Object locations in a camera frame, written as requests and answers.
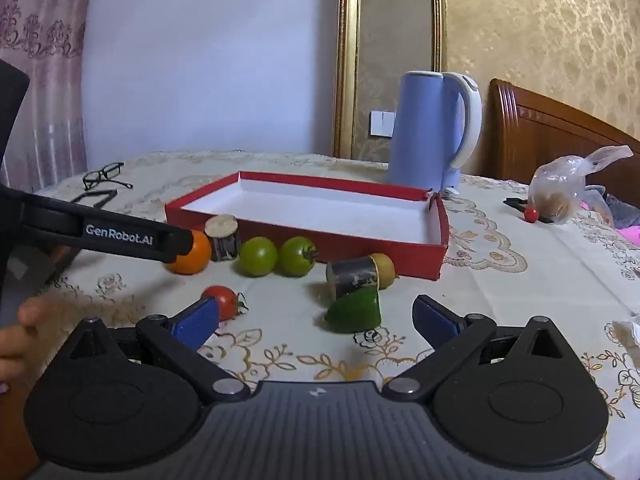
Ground cream embroidered tablecloth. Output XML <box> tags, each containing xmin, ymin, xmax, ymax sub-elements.
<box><xmin>0</xmin><ymin>150</ymin><xmax>640</xmax><ymax>480</ymax></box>

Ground orange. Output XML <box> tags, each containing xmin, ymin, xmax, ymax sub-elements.
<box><xmin>167</xmin><ymin>230</ymin><xmax>213</xmax><ymax>276</ymax></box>

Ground blue electric kettle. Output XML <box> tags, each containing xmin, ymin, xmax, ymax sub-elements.
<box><xmin>385</xmin><ymin>70</ymin><xmax>483</xmax><ymax>196</ymax></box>

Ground clear plastic bag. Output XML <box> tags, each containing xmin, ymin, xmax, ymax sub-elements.
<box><xmin>527</xmin><ymin>145</ymin><xmax>634</xmax><ymax>225</ymax></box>

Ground grey cloth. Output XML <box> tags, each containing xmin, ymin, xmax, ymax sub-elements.
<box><xmin>582</xmin><ymin>185</ymin><xmax>640</xmax><ymax>231</ymax></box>

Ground red shallow box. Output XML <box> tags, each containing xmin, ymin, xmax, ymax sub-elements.
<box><xmin>164</xmin><ymin>170</ymin><xmax>449</xmax><ymax>281</ymax></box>

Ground green tomato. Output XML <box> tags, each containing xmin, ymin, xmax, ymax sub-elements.
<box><xmin>278</xmin><ymin>236</ymin><xmax>319</xmax><ymax>277</ymax></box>
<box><xmin>236</xmin><ymin>236</ymin><xmax>279</xmax><ymax>277</ymax></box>

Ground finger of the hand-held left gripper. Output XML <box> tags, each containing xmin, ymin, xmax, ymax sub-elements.
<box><xmin>22</xmin><ymin>192</ymin><xmax>194</xmax><ymax>264</ymax></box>

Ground white wall switch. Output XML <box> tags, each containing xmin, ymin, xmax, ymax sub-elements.
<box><xmin>370</xmin><ymin>110</ymin><xmax>397</xmax><ymax>137</ymax></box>

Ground light wooden cylinder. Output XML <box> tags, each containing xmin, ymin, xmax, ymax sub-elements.
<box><xmin>204</xmin><ymin>214</ymin><xmax>242</xmax><ymax>263</ymax></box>

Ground pink patterned curtain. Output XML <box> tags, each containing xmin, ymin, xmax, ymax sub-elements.
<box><xmin>0</xmin><ymin>0</ymin><xmax>96</xmax><ymax>193</ymax></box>

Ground dark wooden cylinder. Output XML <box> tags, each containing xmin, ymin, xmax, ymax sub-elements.
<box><xmin>325</xmin><ymin>255</ymin><xmax>381</xmax><ymax>301</ymax></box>

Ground small brown fruit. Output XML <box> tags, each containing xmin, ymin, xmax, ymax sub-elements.
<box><xmin>370</xmin><ymin>252</ymin><xmax>397</xmax><ymax>291</ymax></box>

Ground wooden bed headboard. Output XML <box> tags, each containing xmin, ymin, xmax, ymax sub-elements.
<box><xmin>487</xmin><ymin>78</ymin><xmax>640</xmax><ymax>196</ymax></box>

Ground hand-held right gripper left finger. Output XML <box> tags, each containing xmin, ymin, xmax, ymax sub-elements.
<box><xmin>66</xmin><ymin>297</ymin><xmax>251</xmax><ymax>404</ymax></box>

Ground dark green lime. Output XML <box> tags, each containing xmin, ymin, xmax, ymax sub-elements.
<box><xmin>325</xmin><ymin>287</ymin><xmax>382</xmax><ymax>333</ymax></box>

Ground black eyeglasses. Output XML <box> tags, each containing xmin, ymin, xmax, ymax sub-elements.
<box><xmin>82</xmin><ymin>162</ymin><xmax>134</xmax><ymax>192</ymax></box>

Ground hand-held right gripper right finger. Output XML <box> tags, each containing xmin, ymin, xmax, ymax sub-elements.
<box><xmin>382</xmin><ymin>295</ymin><xmax>572</xmax><ymax>404</ymax></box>

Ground person's left hand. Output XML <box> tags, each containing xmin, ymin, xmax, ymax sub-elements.
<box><xmin>0</xmin><ymin>294</ymin><xmax>57</xmax><ymax>396</ymax></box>

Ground gold wall panel frame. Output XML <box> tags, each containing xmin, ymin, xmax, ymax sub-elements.
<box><xmin>332</xmin><ymin>0</ymin><xmax>448</xmax><ymax>161</ymax></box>

